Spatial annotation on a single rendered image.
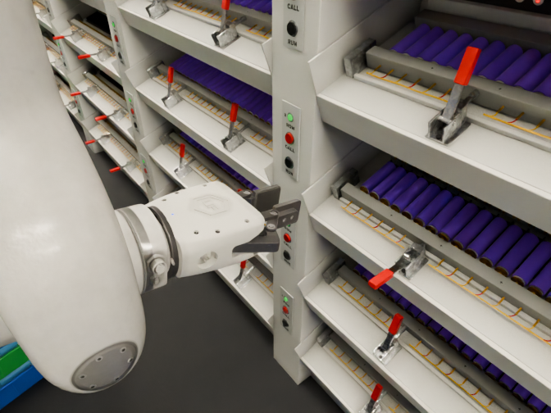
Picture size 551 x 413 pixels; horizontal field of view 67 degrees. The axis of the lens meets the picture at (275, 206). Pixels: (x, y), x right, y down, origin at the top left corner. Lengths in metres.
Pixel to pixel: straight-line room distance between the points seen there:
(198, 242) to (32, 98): 0.19
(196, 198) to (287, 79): 0.24
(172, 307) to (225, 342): 0.20
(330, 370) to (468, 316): 0.45
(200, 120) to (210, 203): 0.54
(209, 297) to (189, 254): 0.84
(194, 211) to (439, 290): 0.33
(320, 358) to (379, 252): 0.41
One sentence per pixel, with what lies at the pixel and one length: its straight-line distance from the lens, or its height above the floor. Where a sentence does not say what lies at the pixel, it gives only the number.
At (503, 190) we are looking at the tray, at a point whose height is 0.70.
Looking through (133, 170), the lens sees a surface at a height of 0.12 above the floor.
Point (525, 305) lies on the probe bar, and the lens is 0.56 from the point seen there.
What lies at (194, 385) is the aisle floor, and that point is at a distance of 1.08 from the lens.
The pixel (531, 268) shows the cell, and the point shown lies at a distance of 0.59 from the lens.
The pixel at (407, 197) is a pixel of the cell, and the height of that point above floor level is 0.57.
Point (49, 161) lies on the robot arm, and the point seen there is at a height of 0.80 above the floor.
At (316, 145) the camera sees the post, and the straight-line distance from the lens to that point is 0.61.
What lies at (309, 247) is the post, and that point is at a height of 0.43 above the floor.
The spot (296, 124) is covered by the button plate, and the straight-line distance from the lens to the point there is 0.62.
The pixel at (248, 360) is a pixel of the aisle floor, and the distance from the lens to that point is 1.10.
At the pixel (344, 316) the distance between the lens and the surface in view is 0.78.
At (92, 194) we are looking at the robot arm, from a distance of 0.28.
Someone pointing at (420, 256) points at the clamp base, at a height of 0.55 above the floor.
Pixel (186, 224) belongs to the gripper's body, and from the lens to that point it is 0.41.
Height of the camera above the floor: 0.92
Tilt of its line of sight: 37 degrees down
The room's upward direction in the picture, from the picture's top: straight up
